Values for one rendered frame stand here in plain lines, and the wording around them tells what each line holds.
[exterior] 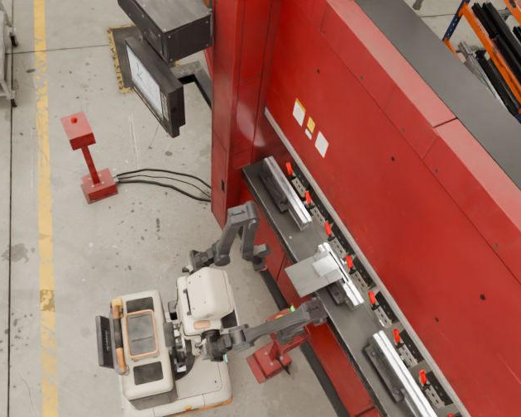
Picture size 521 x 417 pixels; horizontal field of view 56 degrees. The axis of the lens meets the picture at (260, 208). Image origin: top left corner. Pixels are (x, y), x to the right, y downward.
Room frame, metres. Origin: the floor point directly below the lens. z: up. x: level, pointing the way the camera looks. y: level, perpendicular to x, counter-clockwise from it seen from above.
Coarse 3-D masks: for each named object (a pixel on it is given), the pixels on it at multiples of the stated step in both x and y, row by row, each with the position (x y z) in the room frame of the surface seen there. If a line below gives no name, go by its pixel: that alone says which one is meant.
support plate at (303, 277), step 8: (312, 256) 1.18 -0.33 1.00; (320, 256) 1.19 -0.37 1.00; (296, 264) 1.12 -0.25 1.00; (304, 264) 1.13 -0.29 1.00; (288, 272) 1.06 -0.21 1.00; (296, 272) 1.07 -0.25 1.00; (304, 272) 1.08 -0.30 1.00; (312, 272) 1.09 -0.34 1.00; (336, 272) 1.11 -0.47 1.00; (296, 280) 1.02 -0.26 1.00; (304, 280) 1.03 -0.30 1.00; (312, 280) 1.04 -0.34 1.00; (320, 280) 1.05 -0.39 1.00; (328, 280) 1.06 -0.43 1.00; (336, 280) 1.07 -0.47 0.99; (296, 288) 0.98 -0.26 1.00; (304, 288) 0.99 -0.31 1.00; (312, 288) 1.00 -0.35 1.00; (320, 288) 1.01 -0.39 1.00
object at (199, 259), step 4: (192, 252) 0.98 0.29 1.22; (196, 252) 0.99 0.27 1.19; (200, 252) 0.98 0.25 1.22; (204, 252) 0.98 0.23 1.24; (192, 256) 0.96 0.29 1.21; (196, 256) 0.96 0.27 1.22; (200, 256) 0.96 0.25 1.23; (204, 256) 0.96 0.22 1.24; (192, 260) 0.94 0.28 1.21; (196, 260) 0.94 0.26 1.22; (200, 260) 0.94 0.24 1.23; (204, 260) 0.94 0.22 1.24; (208, 260) 0.95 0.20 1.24; (196, 264) 0.92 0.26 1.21; (200, 264) 0.93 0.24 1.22; (204, 264) 0.93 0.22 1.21; (208, 264) 0.93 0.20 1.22
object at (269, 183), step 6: (264, 174) 1.73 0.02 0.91; (264, 180) 1.68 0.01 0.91; (270, 180) 1.69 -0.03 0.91; (270, 186) 1.65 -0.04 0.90; (270, 192) 1.61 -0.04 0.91; (276, 192) 1.61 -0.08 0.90; (276, 198) 1.57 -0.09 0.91; (282, 198) 1.58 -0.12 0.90; (276, 204) 1.53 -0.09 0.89; (282, 210) 1.49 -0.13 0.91; (288, 210) 1.51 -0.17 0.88
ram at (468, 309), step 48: (288, 0) 1.79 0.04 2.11; (288, 48) 1.74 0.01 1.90; (288, 96) 1.69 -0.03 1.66; (336, 96) 1.44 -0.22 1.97; (336, 144) 1.36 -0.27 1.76; (384, 144) 1.19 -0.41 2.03; (336, 192) 1.28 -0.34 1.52; (384, 192) 1.10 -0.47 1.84; (432, 192) 0.98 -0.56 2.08; (384, 240) 1.01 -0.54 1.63; (432, 240) 0.89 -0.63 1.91; (480, 240) 0.80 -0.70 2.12; (432, 288) 0.79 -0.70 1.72; (480, 288) 0.71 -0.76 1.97; (432, 336) 0.68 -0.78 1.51; (480, 336) 0.60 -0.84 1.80; (480, 384) 0.49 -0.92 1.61
